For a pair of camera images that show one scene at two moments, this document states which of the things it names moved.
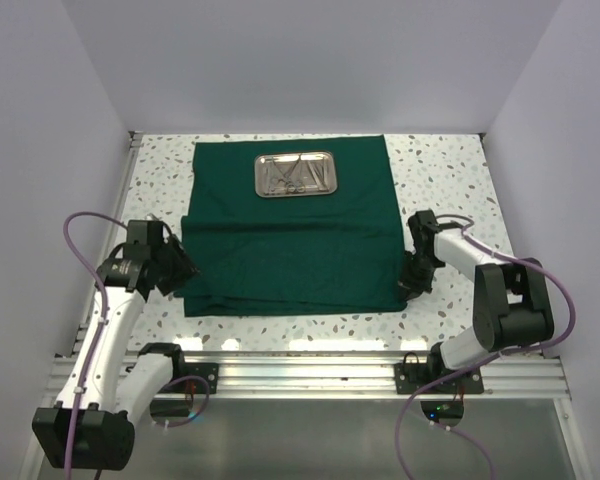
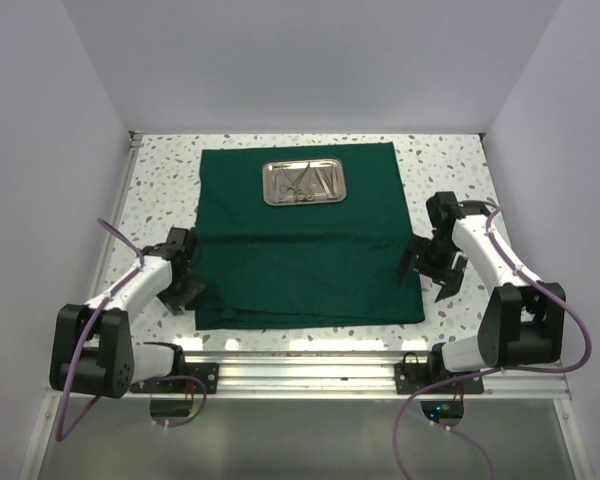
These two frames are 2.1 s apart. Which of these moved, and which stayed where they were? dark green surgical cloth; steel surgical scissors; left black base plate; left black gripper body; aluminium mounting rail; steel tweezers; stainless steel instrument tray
Moved: left black gripper body; steel tweezers; steel surgical scissors; dark green surgical cloth; stainless steel instrument tray
Stayed: left black base plate; aluminium mounting rail
